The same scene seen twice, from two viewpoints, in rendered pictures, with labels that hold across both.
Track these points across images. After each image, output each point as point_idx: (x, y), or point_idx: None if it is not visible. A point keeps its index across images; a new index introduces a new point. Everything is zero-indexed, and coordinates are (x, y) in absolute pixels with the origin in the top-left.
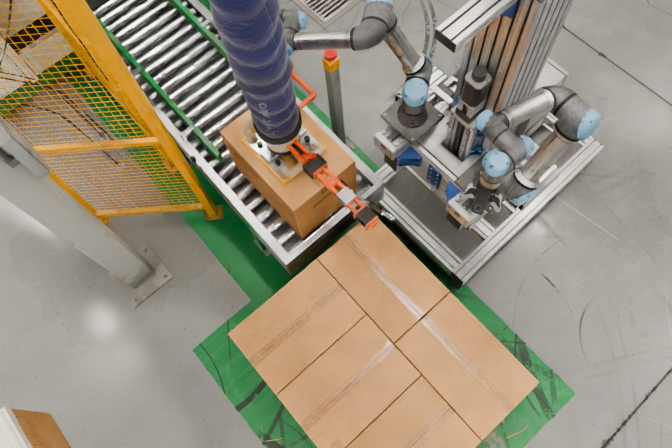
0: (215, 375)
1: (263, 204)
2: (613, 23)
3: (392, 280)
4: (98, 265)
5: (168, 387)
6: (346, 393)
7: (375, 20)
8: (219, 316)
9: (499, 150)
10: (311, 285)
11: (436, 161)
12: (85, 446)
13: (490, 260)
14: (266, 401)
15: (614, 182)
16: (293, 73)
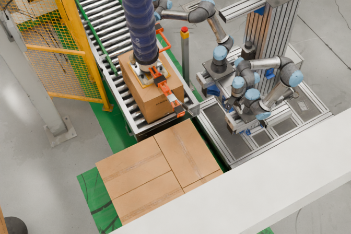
0: (84, 192)
1: (132, 103)
2: None
3: (190, 155)
4: (39, 120)
5: (58, 192)
6: (149, 208)
7: (202, 9)
8: (95, 162)
9: (255, 89)
10: (146, 148)
11: (226, 93)
12: (5, 213)
13: None
14: (108, 212)
15: None
16: (162, 33)
